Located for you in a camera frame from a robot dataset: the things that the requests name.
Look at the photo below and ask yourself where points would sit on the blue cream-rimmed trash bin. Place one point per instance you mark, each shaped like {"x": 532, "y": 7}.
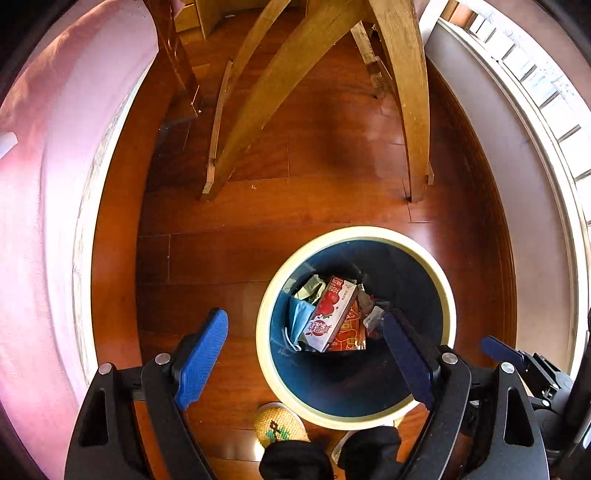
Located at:
{"x": 351, "y": 397}

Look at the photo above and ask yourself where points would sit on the person's leg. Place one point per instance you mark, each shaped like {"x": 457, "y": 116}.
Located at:
{"x": 369, "y": 450}
{"x": 295, "y": 461}

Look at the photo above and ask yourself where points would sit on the yellow woven slipper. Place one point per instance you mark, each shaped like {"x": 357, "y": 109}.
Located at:
{"x": 400, "y": 421}
{"x": 277, "y": 417}

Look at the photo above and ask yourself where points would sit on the yellow woven left slipper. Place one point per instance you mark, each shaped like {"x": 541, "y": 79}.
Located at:
{"x": 277, "y": 417}

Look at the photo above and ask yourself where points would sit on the gold red snack bag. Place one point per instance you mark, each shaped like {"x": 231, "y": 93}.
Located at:
{"x": 351, "y": 333}

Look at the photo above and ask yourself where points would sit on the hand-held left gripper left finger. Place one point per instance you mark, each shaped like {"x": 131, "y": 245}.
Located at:
{"x": 203, "y": 360}

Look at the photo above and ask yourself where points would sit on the clear plastic wrapper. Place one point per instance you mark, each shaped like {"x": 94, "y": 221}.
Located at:
{"x": 374, "y": 314}

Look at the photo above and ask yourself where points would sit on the person's right leg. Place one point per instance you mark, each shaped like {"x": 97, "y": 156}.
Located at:
{"x": 369, "y": 450}

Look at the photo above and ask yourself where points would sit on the yellow paper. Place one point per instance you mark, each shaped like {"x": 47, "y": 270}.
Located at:
{"x": 309, "y": 288}

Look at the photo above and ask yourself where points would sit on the blue face mask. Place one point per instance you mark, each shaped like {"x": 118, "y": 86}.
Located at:
{"x": 295, "y": 321}

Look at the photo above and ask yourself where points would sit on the white window sill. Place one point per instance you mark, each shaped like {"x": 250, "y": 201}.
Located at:
{"x": 568, "y": 207}

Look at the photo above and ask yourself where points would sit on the brown wooden furniture leg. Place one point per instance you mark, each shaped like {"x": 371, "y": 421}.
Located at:
{"x": 178, "y": 60}

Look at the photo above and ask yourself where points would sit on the red white drink carton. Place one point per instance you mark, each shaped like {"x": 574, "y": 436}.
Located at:
{"x": 330, "y": 309}

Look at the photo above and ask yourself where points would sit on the person's left leg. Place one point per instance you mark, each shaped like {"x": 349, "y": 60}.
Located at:
{"x": 295, "y": 461}

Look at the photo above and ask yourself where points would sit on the yellow woven right slipper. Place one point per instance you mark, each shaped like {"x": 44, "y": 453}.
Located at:
{"x": 400, "y": 421}

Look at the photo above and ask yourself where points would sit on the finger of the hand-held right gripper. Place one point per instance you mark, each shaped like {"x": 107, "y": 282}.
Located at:
{"x": 498, "y": 347}

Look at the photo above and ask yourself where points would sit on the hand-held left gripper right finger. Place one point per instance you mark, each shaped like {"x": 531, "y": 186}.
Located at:
{"x": 408, "y": 360}

